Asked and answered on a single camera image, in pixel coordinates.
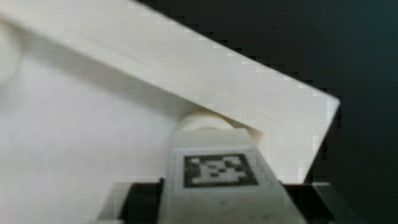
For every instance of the white square tabletop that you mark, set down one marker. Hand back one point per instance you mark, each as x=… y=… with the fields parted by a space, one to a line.
x=112 y=79

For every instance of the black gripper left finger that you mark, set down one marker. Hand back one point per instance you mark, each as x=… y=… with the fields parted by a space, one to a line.
x=132 y=203

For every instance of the white table leg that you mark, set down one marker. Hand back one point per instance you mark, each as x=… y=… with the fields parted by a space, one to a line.
x=220 y=188

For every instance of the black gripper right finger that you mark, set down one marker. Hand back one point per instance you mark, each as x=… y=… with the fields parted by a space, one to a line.
x=320 y=203

